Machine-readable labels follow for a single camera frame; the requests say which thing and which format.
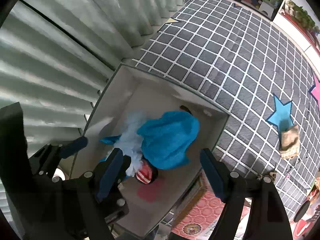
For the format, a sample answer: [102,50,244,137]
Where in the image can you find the blue plush towel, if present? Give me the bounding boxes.
[99,111,200,170]

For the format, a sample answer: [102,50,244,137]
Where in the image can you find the grey checked blanket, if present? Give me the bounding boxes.
[132,0,319,218]

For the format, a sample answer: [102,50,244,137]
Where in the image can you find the pale green curtain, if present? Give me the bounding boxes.
[1,0,184,157]

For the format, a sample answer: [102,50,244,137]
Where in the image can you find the pink sponge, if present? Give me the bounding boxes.
[137,178,164,203]

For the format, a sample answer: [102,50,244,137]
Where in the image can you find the pink red carton box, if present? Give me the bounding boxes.
[171,169,251,240]

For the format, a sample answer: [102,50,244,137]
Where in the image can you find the light blue fluffy toy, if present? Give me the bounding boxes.
[114,112,146,177]

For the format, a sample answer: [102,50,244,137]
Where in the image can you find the black round disc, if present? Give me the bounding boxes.
[293,200,310,223]

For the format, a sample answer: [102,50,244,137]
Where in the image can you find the white storage box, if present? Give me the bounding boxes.
[72,65,228,238]

